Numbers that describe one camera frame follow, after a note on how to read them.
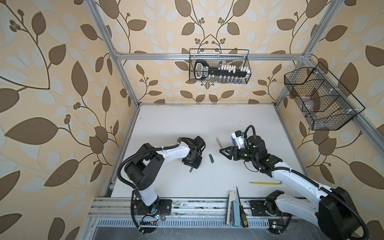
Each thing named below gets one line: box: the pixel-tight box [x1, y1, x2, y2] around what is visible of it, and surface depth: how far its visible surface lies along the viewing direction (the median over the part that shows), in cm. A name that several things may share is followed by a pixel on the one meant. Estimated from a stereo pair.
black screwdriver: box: [236, 186, 249, 229], surface depth 72 cm
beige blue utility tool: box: [225, 191, 241, 227], surface depth 73 cm
